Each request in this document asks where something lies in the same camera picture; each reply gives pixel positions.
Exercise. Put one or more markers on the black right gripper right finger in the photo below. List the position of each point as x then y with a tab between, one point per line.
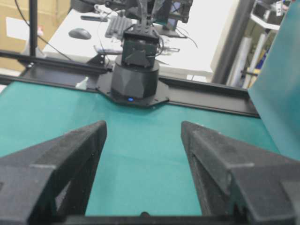
239	180

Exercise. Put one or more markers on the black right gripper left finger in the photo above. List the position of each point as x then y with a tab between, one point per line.
49	182

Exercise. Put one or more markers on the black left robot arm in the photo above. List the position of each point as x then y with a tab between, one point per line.
135	73

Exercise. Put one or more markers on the green table cloth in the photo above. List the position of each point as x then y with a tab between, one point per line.
143	165

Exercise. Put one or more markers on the green side panel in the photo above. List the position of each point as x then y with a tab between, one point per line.
276	91

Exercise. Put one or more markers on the black computer mouse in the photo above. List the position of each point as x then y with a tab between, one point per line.
79	33

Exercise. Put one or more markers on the white desk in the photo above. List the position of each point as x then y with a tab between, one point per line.
200	25

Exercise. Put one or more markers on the cardboard box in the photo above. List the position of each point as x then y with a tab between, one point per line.
14	32

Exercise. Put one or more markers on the black monitor stand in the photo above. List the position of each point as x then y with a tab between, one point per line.
169	29

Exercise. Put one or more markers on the black keyboard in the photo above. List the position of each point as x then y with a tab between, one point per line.
116	27

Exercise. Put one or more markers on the black vertical pole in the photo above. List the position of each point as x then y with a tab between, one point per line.
33	16

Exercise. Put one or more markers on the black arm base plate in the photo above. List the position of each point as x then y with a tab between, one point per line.
104	87

